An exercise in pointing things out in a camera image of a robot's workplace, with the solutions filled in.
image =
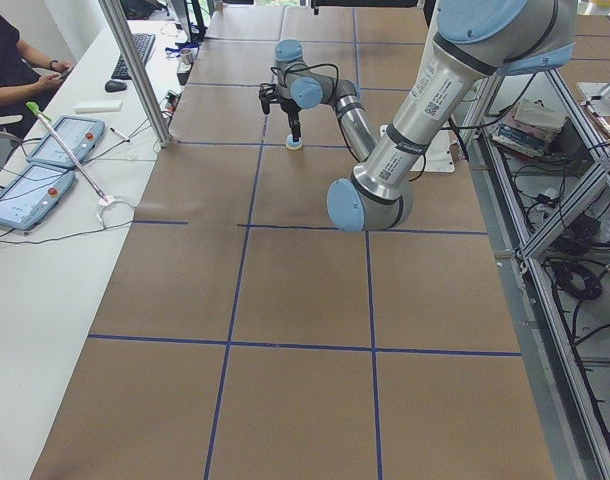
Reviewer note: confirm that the white flat box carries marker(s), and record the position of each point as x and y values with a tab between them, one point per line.
98	106

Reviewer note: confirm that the aluminium frame rail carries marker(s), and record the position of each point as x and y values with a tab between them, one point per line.
550	218

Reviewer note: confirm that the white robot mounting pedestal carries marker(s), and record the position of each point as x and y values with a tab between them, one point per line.
435	155

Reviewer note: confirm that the silver rod with green tip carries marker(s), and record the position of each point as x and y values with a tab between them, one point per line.
34	108

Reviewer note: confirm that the teach pendant tablet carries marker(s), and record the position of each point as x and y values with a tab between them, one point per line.
80	134
32	195

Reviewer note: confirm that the seated person in black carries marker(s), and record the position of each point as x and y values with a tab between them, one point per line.
26	75

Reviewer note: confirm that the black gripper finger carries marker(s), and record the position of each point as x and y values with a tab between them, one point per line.
294	125

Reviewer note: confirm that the aluminium frame post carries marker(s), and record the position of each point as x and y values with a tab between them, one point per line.
118	24

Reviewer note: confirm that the lower teach pendant tablet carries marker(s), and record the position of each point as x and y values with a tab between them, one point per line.
32	195

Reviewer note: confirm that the metal cup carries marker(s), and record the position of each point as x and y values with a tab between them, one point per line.
186	56

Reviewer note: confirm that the black marker pen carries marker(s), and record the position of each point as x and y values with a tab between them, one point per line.
121	136

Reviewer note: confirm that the stack of books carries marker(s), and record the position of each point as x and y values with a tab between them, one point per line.
528	128

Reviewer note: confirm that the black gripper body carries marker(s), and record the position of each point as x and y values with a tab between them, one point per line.
289	107

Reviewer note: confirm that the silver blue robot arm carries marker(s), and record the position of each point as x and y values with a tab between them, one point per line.
473	40

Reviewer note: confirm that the upper teach pendant tablet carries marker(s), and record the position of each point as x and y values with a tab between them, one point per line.
80	134

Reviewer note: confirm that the blue bell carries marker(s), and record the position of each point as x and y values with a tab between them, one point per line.
293	143

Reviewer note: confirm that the black computer mouse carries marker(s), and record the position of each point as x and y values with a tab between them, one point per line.
115	86

